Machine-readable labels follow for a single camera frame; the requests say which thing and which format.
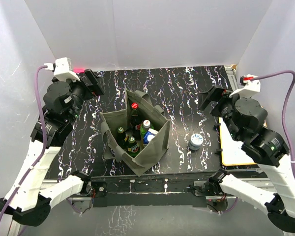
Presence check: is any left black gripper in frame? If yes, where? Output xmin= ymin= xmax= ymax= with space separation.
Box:
xmin=62 ymin=69 xmax=103 ymax=122

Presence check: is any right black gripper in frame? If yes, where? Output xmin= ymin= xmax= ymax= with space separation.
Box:
xmin=197 ymin=84 xmax=240 ymax=140

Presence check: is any Coca-Cola glass bottle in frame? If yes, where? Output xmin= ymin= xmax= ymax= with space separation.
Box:
xmin=130 ymin=103 xmax=143 ymax=141

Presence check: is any green perrier bottle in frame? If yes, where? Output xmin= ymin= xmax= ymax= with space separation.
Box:
xmin=116 ymin=126 xmax=128 ymax=150
xmin=126 ymin=136 xmax=140 ymax=158

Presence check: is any green Sprite plastic bottle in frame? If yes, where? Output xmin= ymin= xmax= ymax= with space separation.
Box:
xmin=140 ymin=119 xmax=151 ymax=139

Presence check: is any grey-green canvas bag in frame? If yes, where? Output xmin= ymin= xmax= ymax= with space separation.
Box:
xmin=100 ymin=90 xmax=170 ymax=176

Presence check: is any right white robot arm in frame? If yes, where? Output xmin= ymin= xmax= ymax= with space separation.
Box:
xmin=198 ymin=86 xmax=295 ymax=234

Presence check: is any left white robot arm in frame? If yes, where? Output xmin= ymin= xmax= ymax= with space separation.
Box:
xmin=0 ymin=69 xmax=105 ymax=226

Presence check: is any pink tape strip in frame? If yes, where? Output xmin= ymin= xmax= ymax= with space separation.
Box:
xmin=73 ymin=67 xmax=85 ymax=73

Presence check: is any small blue white can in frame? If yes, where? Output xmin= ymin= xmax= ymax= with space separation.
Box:
xmin=188 ymin=133 xmax=204 ymax=151

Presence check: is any blue white snack packet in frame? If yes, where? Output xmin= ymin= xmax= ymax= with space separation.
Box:
xmin=143 ymin=128 xmax=158 ymax=147

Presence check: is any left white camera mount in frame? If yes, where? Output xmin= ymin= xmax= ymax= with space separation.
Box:
xmin=44 ymin=57 xmax=80 ymax=82

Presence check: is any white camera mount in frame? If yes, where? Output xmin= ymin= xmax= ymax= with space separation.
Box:
xmin=230 ymin=74 xmax=261 ymax=98
xmin=44 ymin=57 xmax=80 ymax=82

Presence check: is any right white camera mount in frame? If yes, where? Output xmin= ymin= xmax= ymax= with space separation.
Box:
xmin=230 ymin=74 xmax=261 ymax=98

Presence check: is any whiteboard with orange frame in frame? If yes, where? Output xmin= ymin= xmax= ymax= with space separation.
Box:
xmin=219 ymin=118 xmax=255 ymax=167

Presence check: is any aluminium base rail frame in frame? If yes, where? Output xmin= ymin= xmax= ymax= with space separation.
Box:
xmin=4 ymin=169 xmax=281 ymax=236

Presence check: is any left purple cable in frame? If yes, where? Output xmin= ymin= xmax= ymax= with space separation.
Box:
xmin=0 ymin=65 xmax=55 ymax=236

